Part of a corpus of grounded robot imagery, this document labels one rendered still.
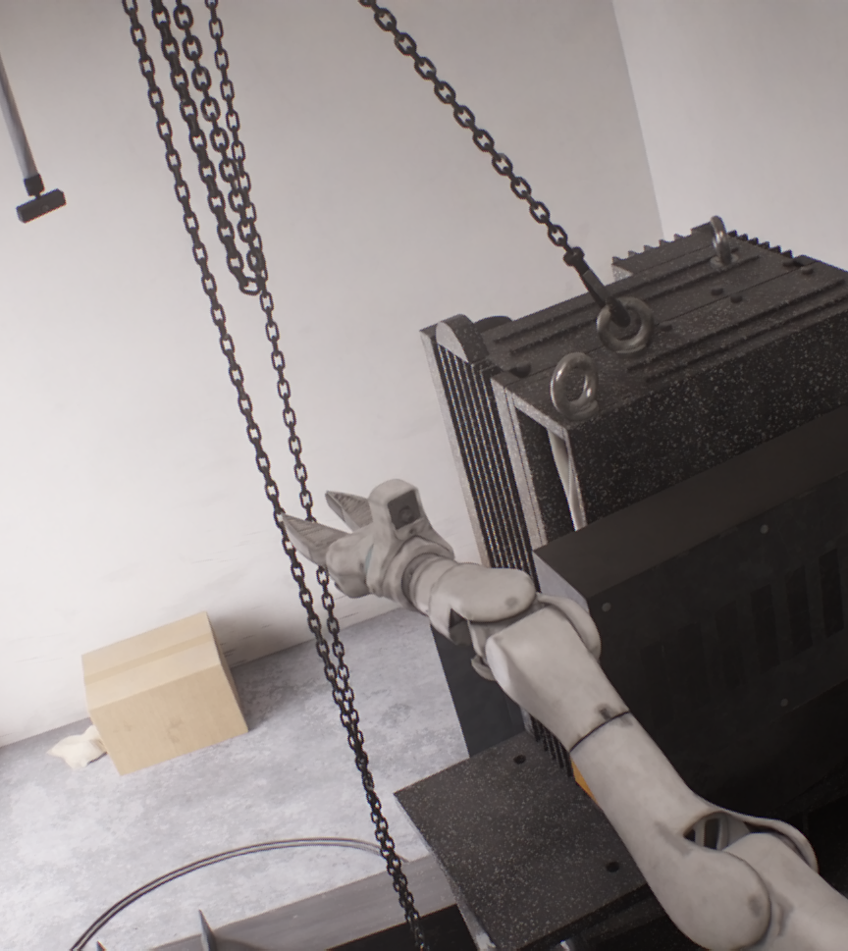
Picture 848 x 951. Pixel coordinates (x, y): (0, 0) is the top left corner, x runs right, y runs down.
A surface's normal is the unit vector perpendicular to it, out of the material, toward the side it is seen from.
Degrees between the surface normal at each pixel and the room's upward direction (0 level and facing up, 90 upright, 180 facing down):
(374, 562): 57
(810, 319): 0
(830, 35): 90
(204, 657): 0
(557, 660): 40
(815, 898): 24
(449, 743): 0
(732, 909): 68
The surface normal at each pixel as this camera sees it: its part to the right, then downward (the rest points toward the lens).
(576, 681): 0.10, -0.45
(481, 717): 0.44, 0.33
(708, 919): -0.72, 0.21
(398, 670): -0.24, -0.86
